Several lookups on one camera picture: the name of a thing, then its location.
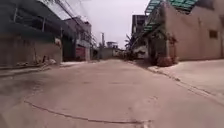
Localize concrete side apron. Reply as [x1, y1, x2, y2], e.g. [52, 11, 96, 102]
[147, 58, 224, 102]

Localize concrete pavement strip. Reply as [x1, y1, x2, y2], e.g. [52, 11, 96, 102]
[0, 60, 88, 78]

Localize overhead wires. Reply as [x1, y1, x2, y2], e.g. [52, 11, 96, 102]
[49, 0, 98, 45]

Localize building with red gate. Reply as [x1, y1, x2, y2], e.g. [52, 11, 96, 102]
[63, 16, 95, 62]

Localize dark tall building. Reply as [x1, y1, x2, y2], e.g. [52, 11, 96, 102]
[130, 14, 148, 38]

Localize white vehicle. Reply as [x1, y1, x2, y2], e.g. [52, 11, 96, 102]
[132, 45, 150, 61]

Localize grey walled building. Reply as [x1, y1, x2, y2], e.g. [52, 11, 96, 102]
[0, 0, 78, 69]

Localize palm tree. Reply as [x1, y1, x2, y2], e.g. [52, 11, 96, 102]
[124, 34, 134, 52]

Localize beige building with green roof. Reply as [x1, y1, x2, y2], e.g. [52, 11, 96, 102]
[142, 0, 224, 67]

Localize grey low building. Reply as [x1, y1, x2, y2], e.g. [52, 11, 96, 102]
[97, 41, 122, 61]

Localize grey concrete road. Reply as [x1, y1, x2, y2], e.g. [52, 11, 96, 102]
[0, 59, 224, 128]

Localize pole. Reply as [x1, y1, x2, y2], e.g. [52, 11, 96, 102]
[100, 32, 106, 48]

